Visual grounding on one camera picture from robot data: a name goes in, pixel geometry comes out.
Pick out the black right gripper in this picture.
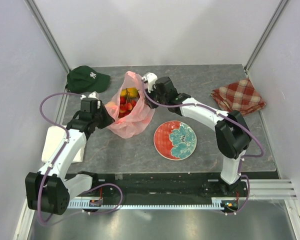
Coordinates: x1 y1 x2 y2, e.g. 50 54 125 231
142 83 167 110

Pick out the red fake cherry bunch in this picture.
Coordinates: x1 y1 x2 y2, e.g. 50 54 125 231
118 96 137 118

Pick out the pink plastic bag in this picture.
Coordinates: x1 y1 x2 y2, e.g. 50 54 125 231
105 71 155 139

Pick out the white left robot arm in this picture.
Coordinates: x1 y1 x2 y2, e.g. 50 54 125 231
25 97 114 215

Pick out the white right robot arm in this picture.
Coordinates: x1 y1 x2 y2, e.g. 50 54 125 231
141 72 251 197

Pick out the yellow fake mango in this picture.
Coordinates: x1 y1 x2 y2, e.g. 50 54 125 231
120 87 139 99

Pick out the dark green baseball cap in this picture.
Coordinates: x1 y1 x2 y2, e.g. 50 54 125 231
65 65 111 94

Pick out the red and teal floral plate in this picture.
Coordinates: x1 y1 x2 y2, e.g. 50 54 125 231
153 120 197 161

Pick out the white folded towel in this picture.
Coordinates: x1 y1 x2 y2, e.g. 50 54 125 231
41 126 86 163

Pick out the red plaid folded cloth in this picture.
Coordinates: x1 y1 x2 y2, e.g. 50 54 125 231
210 78 266 116

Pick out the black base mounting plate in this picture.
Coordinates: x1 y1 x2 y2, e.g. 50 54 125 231
71 172 250 201

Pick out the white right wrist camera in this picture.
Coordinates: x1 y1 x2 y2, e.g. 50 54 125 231
141 72 158 93

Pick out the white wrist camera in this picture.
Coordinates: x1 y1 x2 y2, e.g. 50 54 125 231
80 91 101 109
141 72 158 93

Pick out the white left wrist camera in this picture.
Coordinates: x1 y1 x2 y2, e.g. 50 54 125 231
80 91 101 109

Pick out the left aluminium corner post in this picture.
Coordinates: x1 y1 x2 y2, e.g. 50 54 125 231
25 0 70 72

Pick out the aluminium corner post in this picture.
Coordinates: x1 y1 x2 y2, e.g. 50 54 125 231
25 0 70 72
243 0 290 76

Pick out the aluminium frame rail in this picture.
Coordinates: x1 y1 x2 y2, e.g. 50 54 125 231
24 178 298 201

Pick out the right aluminium corner post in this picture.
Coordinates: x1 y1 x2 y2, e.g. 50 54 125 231
243 0 290 76

